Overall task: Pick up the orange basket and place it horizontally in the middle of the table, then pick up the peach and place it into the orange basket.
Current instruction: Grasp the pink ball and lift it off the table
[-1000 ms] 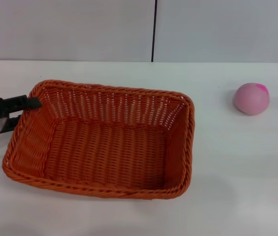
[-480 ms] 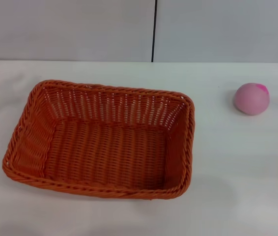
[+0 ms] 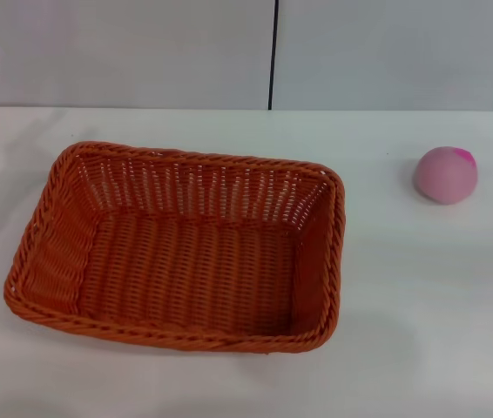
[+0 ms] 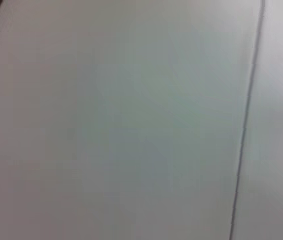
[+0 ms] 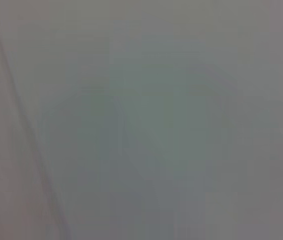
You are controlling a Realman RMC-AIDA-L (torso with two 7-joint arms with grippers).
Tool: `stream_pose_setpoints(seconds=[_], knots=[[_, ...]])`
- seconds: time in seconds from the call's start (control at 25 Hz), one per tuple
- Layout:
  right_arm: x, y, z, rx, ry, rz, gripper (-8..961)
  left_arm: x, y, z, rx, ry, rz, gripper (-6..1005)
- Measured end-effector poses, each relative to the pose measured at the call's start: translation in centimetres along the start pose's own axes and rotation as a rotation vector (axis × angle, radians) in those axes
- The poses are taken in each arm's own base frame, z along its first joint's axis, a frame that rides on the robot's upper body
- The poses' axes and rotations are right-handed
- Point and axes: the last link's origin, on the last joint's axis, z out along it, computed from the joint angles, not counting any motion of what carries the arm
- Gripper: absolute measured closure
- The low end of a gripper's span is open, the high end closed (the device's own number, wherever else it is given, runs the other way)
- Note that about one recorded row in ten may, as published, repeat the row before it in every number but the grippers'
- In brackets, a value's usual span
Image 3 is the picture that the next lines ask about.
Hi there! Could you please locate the orange woven rectangular basket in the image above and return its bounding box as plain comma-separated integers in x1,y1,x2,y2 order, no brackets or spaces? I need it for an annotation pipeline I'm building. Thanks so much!
3,139,348,355

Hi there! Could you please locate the pink toy peach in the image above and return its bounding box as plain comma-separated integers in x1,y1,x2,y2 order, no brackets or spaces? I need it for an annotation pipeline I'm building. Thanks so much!
413,146,479,206

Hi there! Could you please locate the black vertical wall strip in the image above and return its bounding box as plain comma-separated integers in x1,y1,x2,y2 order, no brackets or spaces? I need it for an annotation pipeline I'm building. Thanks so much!
267,0,280,111

